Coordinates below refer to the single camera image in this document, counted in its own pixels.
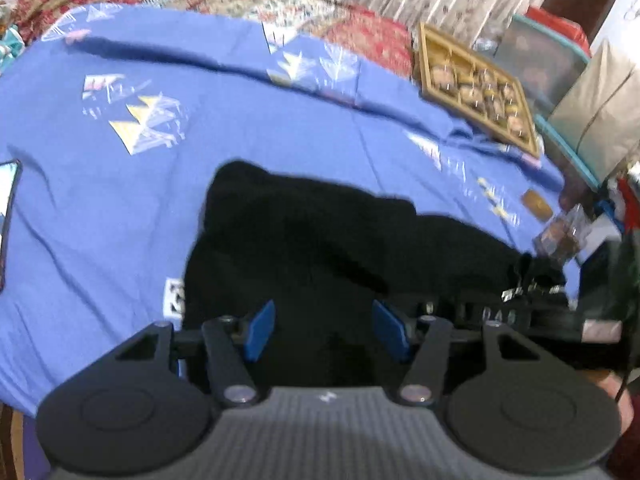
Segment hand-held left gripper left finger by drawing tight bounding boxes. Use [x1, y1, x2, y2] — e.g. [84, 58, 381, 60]
[115, 300, 277, 408]

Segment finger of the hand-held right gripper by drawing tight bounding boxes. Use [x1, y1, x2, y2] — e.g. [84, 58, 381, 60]
[502, 254, 569, 306]

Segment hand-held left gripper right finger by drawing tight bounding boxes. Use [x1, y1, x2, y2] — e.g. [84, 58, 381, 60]
[371, 299, 544, 408]

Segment black pants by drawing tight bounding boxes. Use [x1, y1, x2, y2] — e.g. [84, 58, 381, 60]
[181, 160, 571, 391]

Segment person's right forearm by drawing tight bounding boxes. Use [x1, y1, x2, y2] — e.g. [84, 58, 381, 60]
[594, 374, 635, 433]

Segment clear plastic container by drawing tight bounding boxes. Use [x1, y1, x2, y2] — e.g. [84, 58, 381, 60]
[533, 204, 591, 264]

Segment small brown card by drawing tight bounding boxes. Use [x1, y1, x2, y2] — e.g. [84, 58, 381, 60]
[521, 190, 554, 221]

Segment white paper tag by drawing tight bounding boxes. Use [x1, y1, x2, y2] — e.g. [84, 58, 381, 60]
[164, 279, 187, 318]

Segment blue printed bedsheet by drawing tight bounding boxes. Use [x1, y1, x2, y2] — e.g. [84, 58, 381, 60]
[0, 2, 582, 480]

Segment beige cushion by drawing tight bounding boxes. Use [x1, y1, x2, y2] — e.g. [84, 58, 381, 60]
[549, 39, 640, 183]

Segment wooden compartment tray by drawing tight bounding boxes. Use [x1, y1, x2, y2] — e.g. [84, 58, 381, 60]
[412, 21, 544, 159]

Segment clear storage box teal rim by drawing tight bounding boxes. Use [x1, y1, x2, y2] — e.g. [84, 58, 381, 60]
[492, 12, 594, 117]

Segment red bag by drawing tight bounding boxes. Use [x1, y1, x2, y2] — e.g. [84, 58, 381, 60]
[527, 6, 592, 45]

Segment black smartphone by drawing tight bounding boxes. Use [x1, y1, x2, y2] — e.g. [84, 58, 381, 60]
[0, 159, 24, 294]

